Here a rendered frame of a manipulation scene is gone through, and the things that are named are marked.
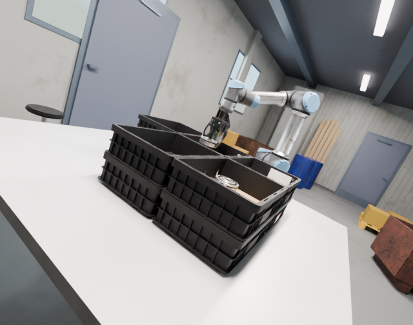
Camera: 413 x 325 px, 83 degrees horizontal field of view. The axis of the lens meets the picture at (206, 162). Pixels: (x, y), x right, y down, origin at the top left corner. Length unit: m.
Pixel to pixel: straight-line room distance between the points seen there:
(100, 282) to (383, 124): 8.54
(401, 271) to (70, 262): 3.35
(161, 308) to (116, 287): 0.10
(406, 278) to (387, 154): 5.48
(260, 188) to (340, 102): 7.92
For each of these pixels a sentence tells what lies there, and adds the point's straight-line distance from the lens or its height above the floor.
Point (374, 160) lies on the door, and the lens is 8.61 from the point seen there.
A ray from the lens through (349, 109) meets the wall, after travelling 8.76.
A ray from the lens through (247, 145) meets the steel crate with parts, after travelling 6.67.
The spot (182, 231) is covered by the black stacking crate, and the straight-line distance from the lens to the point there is 0.74.
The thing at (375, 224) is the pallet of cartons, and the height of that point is 0.20.
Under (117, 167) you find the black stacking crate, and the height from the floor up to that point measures 0.80.
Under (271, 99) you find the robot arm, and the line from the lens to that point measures 1.53.
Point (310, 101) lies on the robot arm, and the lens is 1.50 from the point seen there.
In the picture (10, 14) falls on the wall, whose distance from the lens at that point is 3.03.
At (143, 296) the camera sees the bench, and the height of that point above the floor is 0.70.
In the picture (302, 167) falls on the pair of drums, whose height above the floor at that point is 0.56.
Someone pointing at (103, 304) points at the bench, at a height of 0.70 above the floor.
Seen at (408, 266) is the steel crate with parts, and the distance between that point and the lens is 3.56.
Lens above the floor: 1.11
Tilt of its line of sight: 13 degrees down
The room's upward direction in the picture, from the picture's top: 22 degrees clockwise
